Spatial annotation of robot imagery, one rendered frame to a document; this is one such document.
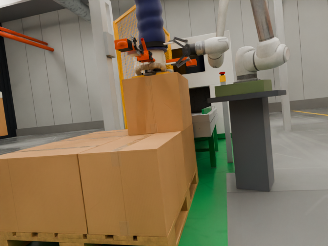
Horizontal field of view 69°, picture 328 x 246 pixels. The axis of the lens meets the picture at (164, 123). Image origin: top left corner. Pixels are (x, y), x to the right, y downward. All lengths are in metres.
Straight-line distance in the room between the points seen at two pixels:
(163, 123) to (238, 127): 0.63
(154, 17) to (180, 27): 9.81
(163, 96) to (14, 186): 1.00
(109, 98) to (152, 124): 1.67
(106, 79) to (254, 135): 2.09
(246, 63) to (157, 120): 0.81
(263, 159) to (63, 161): 1.39
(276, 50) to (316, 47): 10.14
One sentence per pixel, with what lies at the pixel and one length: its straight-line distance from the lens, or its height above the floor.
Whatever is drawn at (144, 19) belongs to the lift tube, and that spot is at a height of 1.38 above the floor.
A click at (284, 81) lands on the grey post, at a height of 0.96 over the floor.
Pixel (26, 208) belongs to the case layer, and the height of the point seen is 0.27.
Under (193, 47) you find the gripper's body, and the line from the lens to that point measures 1.64.
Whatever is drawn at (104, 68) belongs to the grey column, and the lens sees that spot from 3.33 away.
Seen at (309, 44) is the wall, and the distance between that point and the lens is 11.95.
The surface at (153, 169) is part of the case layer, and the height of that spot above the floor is 0.45.
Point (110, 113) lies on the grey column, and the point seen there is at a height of 0.71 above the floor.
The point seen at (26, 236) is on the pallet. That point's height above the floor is 0.12.
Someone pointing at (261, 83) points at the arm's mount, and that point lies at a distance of 1.81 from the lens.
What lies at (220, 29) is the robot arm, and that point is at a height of 1.22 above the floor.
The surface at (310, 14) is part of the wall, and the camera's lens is 12.22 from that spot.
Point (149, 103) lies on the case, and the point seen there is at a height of 0.75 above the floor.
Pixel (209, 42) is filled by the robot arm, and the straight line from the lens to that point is 1.62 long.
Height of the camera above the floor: 0.72
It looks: 4 degrees down
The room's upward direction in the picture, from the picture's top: 6 degrees counter-clockwise
